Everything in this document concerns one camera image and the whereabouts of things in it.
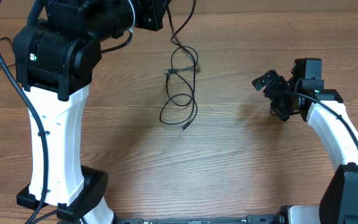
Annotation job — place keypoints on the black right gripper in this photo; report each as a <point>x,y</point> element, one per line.
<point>285,112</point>

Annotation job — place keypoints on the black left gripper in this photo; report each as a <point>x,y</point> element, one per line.
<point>153,12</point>

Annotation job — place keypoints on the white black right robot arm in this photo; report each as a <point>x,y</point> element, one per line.
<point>324,111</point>

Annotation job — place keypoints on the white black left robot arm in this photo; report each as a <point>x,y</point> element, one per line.
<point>55,54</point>

